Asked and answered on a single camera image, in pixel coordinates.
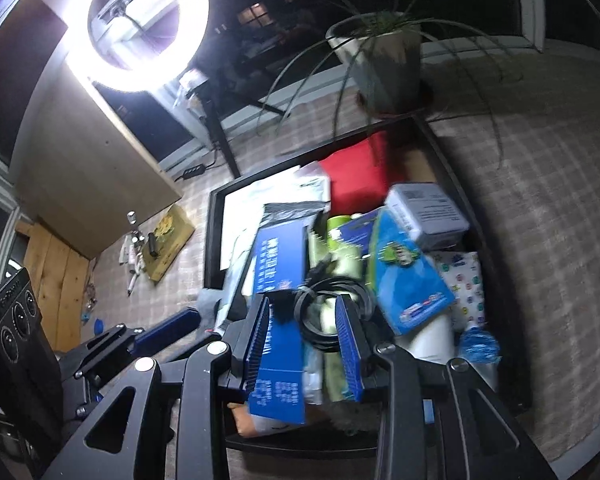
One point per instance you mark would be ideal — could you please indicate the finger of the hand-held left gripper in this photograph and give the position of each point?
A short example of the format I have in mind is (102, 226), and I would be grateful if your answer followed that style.
(170, 330)

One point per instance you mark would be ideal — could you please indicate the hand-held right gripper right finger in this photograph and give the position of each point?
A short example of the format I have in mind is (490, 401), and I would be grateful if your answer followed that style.
(350, 350)

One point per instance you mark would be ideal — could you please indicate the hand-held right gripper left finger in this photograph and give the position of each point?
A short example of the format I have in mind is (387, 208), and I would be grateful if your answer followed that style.
(257, 345)

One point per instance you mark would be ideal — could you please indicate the white sunscreen tube blue cap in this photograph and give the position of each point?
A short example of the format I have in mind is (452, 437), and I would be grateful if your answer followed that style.
(430, 342)

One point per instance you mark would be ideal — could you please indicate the blue face mask packet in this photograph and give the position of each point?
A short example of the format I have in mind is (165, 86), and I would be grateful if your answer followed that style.
(277, 260)

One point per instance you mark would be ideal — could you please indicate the black storage container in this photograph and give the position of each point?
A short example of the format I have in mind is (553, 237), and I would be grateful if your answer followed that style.
(212, 240)

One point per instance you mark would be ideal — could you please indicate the white pen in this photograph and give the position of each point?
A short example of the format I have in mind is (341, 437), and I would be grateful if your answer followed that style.
(134, 277)

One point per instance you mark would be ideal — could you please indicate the blue round cap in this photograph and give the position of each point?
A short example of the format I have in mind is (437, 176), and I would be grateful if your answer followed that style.
(99, 326)

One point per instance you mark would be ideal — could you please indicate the wooden board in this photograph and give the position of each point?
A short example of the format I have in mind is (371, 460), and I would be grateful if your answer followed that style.
(55, 285)

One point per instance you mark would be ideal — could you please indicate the small blue clip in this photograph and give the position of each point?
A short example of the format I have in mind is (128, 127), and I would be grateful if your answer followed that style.
(85, 318)

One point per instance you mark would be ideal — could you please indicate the black stick device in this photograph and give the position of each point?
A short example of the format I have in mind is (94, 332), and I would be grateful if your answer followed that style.
(153, 246)

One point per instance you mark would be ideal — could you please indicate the blue green blister card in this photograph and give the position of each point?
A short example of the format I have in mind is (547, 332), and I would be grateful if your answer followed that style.
(410, 285)

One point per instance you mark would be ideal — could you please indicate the gold flower-print box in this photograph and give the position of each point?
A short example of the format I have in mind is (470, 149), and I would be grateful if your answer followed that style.
(175, 240)

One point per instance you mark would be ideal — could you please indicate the silver eyelash curler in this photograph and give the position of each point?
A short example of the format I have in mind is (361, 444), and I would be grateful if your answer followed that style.
(135, 230)

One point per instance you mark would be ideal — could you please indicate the small blue box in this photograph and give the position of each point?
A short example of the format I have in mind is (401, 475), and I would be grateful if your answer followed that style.
(357, 232)

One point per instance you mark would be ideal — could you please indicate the blue mesh puff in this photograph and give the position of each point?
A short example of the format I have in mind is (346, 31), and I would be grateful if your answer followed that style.
(477, 347)

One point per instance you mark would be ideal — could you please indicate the white printed tissue pack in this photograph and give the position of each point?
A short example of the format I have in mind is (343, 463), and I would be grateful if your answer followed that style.
(462, 285)

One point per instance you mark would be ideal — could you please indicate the black flat packet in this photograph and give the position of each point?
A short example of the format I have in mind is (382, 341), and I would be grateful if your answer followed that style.
(295, 212)

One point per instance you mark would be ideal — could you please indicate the white labelled box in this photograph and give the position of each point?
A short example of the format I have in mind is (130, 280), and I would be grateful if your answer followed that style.
(425, 215)

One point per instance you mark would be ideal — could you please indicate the black power strip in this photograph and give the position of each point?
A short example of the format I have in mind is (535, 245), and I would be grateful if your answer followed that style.
(192, 171)

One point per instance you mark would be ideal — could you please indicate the white paper sheet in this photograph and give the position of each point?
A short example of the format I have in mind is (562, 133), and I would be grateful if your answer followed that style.
(280, 185)

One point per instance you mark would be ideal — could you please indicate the red flat packet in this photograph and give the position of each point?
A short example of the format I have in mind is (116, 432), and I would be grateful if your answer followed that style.
(355, 175)

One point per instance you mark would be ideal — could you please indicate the large cardboard box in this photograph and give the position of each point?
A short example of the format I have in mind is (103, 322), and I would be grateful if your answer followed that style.
(95, 170)

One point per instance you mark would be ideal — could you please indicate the black light stand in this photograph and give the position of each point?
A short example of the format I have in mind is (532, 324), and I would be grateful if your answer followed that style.
(222, 135)

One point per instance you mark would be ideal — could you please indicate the clear plastic bag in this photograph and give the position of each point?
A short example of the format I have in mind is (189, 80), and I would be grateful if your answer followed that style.
(194, 84)

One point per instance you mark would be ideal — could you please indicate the potted spider plant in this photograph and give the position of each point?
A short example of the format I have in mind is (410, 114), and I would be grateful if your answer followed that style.
(385, 70)

